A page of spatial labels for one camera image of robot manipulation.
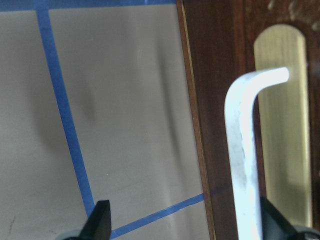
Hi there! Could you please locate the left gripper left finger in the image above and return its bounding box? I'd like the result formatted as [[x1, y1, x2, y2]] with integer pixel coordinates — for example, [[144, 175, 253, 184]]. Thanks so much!
[[79, 200, 111, 240]]

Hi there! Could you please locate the white drawer handle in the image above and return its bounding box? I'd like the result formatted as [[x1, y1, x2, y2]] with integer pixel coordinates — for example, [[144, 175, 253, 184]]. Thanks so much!
[[224, 67, 289, 240]]

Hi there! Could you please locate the dark brown wooden drawer cabinet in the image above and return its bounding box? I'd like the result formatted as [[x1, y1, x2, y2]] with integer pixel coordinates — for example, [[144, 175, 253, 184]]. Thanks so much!
[[176, 0, 320, 240]]

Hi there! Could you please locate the brass handle plate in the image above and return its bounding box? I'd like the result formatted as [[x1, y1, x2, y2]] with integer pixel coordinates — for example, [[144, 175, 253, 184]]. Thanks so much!
[[254, 24, 313, 227]]

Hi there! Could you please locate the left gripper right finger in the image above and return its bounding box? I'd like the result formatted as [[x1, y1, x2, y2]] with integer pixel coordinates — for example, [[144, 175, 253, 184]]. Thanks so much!
[[260, 197, 298, 240]]

